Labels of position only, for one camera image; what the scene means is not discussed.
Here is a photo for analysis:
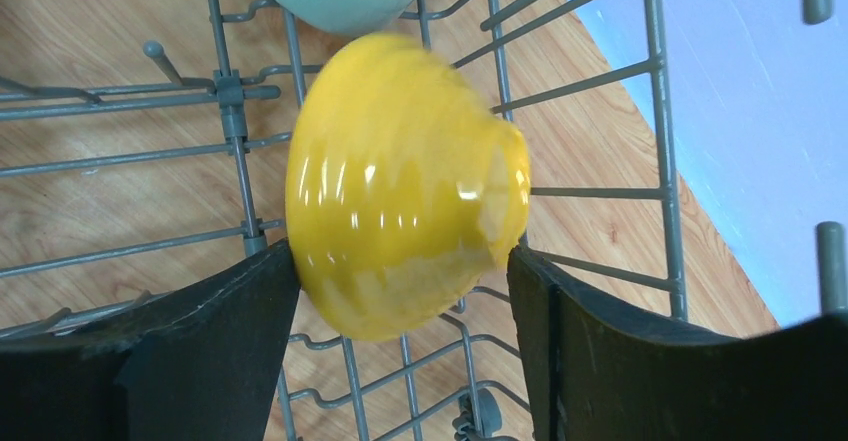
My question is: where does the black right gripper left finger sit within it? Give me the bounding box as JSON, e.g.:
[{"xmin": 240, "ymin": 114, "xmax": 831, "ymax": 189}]
[{"xmin": 1, "ymin": 240, "xmax": 300, "ymax": 440}]

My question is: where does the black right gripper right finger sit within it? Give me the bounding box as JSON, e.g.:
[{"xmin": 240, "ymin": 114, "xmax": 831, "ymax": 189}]
[{"xmin": 507, "ymin": 247, "xmax": 847, "ymax": 440}]

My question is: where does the yellow bowl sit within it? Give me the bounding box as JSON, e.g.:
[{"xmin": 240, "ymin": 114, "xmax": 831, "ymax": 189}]
[{"xmin": 285, "ymin": 32, "xmax": 531, "ymax": 342}]

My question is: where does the grey wire dish rack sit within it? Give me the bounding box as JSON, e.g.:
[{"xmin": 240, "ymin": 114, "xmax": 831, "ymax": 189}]
[{"xmin": 0, "ymin": 0, "xmax": 848, "ymax": 441}]

